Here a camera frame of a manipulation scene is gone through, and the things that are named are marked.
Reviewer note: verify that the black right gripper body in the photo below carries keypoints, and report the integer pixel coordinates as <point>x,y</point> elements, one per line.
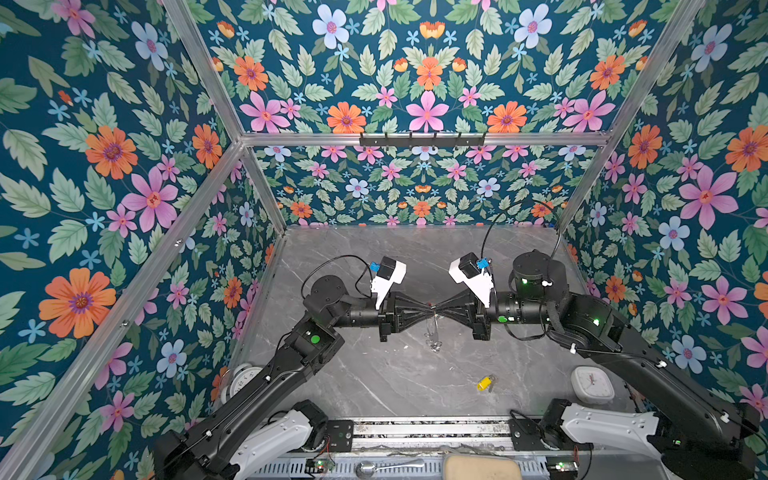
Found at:
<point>482,318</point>

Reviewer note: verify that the aluminium horizontal back bar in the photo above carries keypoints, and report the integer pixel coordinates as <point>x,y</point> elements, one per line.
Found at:
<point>530,139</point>

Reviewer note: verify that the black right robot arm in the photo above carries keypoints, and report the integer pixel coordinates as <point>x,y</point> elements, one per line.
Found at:
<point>695,435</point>

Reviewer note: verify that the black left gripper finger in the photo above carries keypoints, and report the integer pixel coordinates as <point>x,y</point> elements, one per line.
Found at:
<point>407,319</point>
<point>405,302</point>

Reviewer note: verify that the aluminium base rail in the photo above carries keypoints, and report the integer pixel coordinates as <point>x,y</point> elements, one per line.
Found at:
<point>432,432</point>

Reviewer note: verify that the large keyring with red grip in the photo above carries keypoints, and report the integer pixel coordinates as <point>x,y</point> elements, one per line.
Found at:
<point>432,333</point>

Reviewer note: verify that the black hook rail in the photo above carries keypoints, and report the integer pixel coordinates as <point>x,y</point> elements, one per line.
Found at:
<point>408,140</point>

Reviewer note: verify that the metal spoon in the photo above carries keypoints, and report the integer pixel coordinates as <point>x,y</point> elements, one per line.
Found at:
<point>367,469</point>

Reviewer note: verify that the white square clock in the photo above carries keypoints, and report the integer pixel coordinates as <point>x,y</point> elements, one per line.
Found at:
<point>592,385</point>

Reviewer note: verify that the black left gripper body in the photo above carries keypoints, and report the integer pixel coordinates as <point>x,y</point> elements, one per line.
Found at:
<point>386,318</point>

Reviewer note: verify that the round white alarm clock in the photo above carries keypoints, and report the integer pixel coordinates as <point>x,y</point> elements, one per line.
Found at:
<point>243,374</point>

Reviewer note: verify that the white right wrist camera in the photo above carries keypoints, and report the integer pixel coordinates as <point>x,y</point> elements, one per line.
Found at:
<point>474,273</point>

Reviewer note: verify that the beige foam pad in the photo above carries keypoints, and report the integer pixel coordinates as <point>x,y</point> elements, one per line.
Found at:
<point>472,467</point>

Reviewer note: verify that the aluminium frame post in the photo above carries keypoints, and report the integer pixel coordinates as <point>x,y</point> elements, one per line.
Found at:
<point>190,36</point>
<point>681,21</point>

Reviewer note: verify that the aluminium left diagonal bar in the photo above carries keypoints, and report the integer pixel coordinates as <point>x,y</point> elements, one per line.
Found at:
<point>43,430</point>

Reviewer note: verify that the aluminium frame post back left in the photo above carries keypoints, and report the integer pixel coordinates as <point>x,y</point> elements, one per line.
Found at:
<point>190,36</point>

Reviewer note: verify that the aluminium frame post back right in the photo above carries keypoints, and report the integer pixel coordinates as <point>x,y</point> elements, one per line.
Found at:
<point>681,21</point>

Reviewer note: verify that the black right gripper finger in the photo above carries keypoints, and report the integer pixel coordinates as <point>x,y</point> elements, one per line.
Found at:
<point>463,317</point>
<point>461,300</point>

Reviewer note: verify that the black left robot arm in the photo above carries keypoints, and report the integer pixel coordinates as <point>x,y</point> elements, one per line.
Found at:
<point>237,440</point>

